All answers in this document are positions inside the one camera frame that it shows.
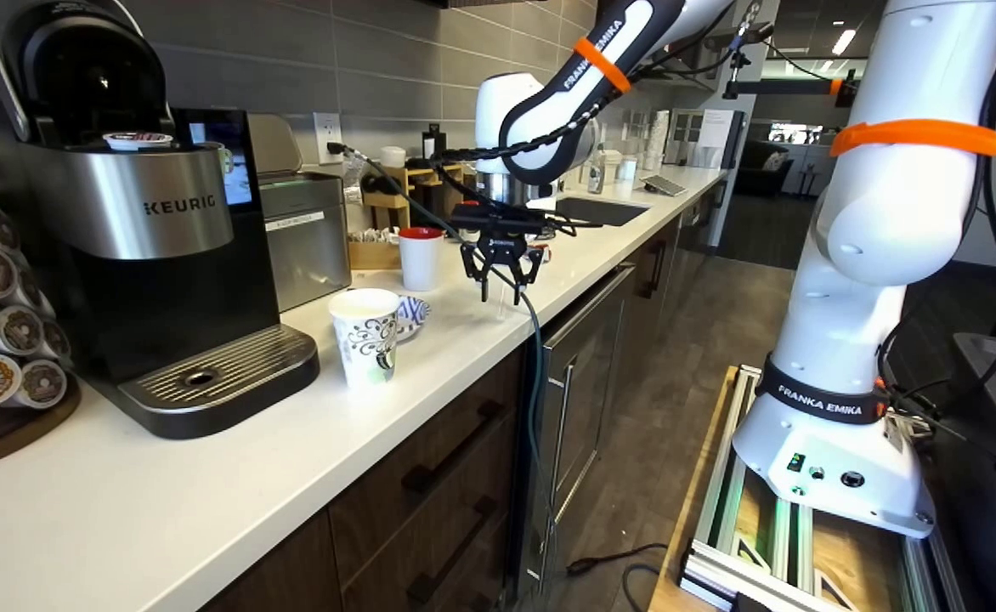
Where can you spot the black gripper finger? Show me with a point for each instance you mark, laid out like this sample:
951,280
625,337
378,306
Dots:
478,271
525,266

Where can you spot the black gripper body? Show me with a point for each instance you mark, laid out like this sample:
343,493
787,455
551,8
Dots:
504,238

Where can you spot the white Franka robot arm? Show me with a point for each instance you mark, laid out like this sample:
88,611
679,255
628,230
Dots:
890,224

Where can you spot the white mug red inside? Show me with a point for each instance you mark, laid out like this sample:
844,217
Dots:
419,266

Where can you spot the dark kitchen sink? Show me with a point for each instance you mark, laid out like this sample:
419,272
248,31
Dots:
600,213

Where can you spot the cardboard box of packets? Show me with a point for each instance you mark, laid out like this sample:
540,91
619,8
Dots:
371,255

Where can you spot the wooden countertop organizer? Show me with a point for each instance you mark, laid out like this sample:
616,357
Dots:
387,206

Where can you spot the black canister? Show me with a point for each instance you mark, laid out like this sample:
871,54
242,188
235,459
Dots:
432,142

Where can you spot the white soap bottle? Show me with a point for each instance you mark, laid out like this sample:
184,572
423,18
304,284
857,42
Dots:
625,178

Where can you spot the white patterned cup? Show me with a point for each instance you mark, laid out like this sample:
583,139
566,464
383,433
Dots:
361,342

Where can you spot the white jar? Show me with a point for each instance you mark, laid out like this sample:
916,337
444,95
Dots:
392,157

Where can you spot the dishwasher front panel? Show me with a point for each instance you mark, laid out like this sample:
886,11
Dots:
587,395

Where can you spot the dark wood base cabinet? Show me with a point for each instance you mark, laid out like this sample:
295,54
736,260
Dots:
428,510

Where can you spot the black Keurig coffee machine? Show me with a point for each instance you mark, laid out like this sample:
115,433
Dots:
158,293

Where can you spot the coffee pod carousel holder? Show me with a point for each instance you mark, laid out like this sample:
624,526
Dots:
20,436

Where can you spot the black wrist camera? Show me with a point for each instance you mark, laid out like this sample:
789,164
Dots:
500,213

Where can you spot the white wall outlet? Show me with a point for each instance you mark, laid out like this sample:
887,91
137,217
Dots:
327,128

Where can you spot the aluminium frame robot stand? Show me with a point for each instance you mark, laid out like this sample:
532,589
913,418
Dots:
744,530

